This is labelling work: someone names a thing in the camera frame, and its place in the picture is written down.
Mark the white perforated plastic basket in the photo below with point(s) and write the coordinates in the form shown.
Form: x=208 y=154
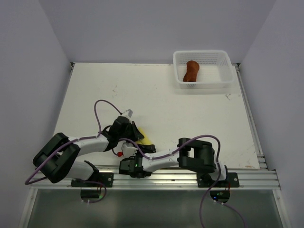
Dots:
x=216 y=70

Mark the aluminium right side rail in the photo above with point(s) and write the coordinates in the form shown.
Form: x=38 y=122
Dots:
x=257 y=145

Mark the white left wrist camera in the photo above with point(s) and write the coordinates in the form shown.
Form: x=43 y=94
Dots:
x=127 y=113

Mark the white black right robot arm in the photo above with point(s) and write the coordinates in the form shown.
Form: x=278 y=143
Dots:
x=190 y=154

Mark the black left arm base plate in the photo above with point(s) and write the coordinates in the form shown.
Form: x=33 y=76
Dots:
x=105 y=178

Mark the aluminium table edge rail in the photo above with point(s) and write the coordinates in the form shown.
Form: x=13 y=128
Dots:
x=177 y=179

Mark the yellow microfiber towel black trim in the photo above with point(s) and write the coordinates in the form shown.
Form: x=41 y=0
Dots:
x=146 y=140

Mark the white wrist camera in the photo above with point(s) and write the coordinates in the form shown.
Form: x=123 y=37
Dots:
x=127 y=150
x=127 y=113

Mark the brown microfiber towel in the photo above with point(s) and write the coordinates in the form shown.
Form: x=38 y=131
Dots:
x=192 y=69

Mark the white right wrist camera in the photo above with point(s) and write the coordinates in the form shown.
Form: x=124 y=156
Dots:
x=127 y=150

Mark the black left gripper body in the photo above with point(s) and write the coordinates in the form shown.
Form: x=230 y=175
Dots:
x=125 y=135

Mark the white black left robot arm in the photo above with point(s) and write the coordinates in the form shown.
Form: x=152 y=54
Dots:
x=57 y=159

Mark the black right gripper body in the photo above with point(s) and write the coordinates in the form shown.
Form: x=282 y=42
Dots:
x=138 y=152

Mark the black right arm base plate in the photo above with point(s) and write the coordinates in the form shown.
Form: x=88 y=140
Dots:
x=205 y=181

